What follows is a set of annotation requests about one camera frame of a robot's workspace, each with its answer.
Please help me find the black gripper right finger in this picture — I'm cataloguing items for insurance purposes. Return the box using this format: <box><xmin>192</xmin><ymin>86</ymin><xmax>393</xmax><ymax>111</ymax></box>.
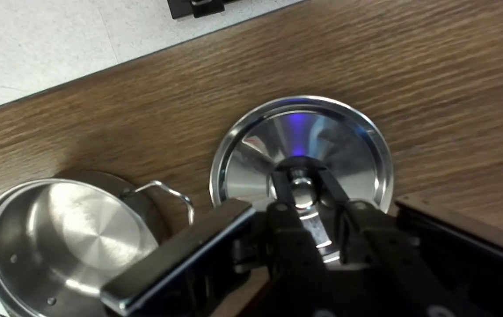
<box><xmin>314</xmin><ymin>167</ymin><xmax>454</xmax><ymax>317</ymax></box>

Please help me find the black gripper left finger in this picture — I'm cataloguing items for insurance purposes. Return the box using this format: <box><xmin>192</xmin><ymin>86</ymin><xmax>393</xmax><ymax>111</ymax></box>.
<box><xmin>264</xmin><ymin>165</ymin><xmax>329</xmax><ymax>317</ymax></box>

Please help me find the steel pot lid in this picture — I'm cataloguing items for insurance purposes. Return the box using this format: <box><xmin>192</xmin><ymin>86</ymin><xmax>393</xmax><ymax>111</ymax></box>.
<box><xmin>206</xmin><ymin>93</ymin><xmax>396</xmax><ymax>225</ymax></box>

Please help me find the black object at top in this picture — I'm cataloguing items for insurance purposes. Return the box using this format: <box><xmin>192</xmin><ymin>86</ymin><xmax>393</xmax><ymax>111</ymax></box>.
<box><xmin>166</xmin><ymin>0</ymin><xmax>243</xmax><ymax>21</ymax></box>

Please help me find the steel pot with handles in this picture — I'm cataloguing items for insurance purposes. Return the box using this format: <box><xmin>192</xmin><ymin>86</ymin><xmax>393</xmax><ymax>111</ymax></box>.
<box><xmin>0</xmin><ymin>169</ymin><xmax>197</xmax><ymax>317</ymax></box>

